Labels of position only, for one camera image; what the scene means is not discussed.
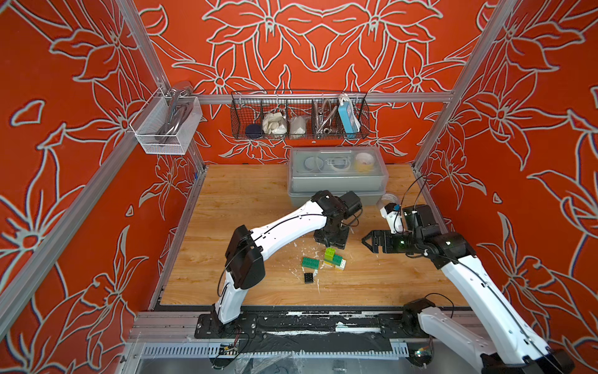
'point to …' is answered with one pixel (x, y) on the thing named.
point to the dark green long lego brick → (337, 259)
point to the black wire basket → (294, 115)
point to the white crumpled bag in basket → (274, 123)
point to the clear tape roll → (387, 199)
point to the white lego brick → (342, 265)
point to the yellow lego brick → (326, 262)
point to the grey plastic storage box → (360, 169)
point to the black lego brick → (308, 277)
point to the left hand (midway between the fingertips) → (338, 242)
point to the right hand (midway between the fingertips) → (369, 239)
